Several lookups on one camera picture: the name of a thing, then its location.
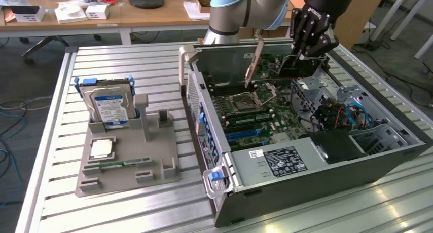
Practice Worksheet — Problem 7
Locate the green RAM stick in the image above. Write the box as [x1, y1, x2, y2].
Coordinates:
[85, 157, 151, 169]

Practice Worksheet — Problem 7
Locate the blue floor cable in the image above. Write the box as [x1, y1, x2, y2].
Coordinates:
[0, 111, 28, 208]

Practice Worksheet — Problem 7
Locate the CPU socket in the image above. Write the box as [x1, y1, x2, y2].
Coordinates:
[230, 92, 258, 114]

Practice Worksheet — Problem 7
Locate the white paper stack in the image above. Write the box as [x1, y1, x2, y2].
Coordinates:
[182, 1, 213, 21]

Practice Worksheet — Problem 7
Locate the silver CPU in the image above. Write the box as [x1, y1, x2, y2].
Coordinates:
[90, 139, 115, 159]

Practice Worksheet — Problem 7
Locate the black power brick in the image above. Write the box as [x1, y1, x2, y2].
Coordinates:
[364, 40, 384, 52]

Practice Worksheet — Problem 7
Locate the metal socket cover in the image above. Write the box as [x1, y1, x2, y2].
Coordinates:
[252, 82, 278, 104]

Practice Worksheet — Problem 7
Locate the black fan shroud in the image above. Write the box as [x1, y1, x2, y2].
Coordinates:
[306, 130, 369, 165]

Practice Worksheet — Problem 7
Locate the wooden desk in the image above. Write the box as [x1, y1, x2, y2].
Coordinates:
[0, 0, 308, 45]

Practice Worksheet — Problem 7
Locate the white box printed label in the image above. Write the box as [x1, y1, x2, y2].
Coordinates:
[85, 4, 111, 20]

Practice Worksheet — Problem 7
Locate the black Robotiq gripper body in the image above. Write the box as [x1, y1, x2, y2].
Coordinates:
[302, 0, 360, 29]

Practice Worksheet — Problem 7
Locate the grey parts rack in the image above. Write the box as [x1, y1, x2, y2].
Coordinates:
[74, 93, 182, 199]

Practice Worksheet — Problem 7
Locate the black chair base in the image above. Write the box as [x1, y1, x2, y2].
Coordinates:
[20, 34, 102, 65]

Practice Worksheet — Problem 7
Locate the brown cardboard box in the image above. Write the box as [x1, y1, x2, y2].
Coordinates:
[196, 0, 213, 15]

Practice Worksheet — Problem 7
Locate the white floor cable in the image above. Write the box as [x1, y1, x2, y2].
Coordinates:
[0, 96, 54, 111]

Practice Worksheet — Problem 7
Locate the black open PC case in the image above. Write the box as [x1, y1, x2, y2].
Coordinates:
[178, 35, 433, 228]

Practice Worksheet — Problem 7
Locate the silver drive cage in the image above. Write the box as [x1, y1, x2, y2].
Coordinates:
[290, 57, 343, 114]

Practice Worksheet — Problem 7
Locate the green Dell motherboard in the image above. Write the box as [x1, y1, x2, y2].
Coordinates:
[202, 75, 305, 152]

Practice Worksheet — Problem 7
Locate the white box black lid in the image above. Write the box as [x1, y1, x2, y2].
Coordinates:
[10, 5, 47, 23]

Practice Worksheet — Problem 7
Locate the grey power supply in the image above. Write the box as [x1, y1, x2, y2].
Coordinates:
[232, 138, 329, 188]

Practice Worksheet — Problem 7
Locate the blue expansion slot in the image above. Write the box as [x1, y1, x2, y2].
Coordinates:
[225, 128, 265, 140]

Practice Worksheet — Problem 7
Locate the Nvidia graphics card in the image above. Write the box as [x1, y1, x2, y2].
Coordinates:
[244, 36, 321, 89]

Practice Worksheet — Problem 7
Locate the red wire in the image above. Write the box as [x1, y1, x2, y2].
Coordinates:
[336, 105, 347, 129]

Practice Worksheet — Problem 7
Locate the blue wire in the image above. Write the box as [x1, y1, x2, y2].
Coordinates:
[345, 102, 373, 130]

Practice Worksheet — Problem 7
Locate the white box red button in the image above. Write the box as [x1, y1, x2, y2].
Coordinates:
[361, 22, 379, 45]

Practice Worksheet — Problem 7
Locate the silver disk bay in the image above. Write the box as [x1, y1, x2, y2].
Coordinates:
[348, 123, 409, 155]

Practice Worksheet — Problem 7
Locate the hard disk in blue caddy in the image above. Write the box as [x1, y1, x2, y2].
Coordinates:
[73, 75, 141, 130]

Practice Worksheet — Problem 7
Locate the white table frame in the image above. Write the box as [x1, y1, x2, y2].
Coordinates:
[371, 0, 433, 60]

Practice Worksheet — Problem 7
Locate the wooden cabinet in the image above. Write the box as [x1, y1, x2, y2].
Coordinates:
[288, 0, 389, 50]

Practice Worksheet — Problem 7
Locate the RAM stick white label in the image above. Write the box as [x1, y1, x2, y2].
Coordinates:
[224, 112, 276, 127]

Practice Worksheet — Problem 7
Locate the white box with tape roll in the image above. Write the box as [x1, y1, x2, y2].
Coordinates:
[54, 4, 89, 25]

